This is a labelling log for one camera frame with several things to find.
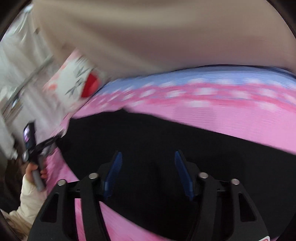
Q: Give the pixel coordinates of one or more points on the white cat face pillow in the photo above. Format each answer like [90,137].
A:
[75,82]

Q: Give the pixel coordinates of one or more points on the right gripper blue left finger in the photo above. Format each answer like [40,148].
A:
[56,219]

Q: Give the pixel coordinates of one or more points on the black pants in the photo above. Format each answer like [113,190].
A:
[148,190]

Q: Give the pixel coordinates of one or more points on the silver satin curtain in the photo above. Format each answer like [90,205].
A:
[26,66]

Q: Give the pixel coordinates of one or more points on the pink floral bed sheet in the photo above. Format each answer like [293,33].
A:
[254,104]

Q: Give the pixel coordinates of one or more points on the cream sleeve left forearm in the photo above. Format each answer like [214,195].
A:
[22,219]

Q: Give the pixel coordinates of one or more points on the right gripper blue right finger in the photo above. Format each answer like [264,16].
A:
[225,210]

